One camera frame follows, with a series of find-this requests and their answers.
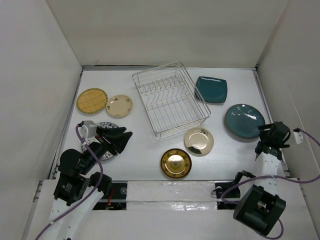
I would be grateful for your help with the blue white floral plate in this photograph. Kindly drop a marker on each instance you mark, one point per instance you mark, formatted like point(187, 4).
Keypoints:
point(103, 125)

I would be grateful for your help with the silver wire dish rack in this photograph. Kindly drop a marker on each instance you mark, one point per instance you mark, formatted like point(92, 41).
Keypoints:
point(170, 99)

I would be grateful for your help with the yellow woven round plate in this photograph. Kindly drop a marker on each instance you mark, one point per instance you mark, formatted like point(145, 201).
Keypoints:
point(91, 101)

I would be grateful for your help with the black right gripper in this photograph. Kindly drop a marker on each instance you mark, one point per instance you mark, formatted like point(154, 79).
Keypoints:
point(263, 133)

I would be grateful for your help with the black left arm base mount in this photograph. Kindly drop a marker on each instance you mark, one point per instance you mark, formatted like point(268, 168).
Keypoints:
point(117, 198)

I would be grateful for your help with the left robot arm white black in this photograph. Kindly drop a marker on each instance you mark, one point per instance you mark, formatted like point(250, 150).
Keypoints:
point(82, 183)

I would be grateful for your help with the dark teal square plate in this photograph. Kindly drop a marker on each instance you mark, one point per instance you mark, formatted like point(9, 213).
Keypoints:
point(213, 90)

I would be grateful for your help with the teal round blossom plate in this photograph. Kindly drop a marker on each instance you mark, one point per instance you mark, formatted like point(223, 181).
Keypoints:
point(243, 120)

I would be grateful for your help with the cream plate with red marks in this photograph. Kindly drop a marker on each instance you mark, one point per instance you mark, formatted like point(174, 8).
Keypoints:
point(119, 106)

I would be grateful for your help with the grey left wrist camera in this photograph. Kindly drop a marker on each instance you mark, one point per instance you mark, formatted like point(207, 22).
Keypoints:
point(87, 129)

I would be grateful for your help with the gold brown patterned plate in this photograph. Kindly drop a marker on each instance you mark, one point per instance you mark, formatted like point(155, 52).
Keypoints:
point(176, 163)

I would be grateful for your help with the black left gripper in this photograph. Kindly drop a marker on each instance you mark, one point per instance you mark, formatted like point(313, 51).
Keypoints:
point(116, 137)

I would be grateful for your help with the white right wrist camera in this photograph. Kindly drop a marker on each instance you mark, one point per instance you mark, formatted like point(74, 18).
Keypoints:
point(298, 136)

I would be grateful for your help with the glossy cream plate black motif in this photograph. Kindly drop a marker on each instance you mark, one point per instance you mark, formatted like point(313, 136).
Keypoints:
point(199, 141)

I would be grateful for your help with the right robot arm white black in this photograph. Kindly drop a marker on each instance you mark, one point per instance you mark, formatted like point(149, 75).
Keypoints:
point(261, 207)

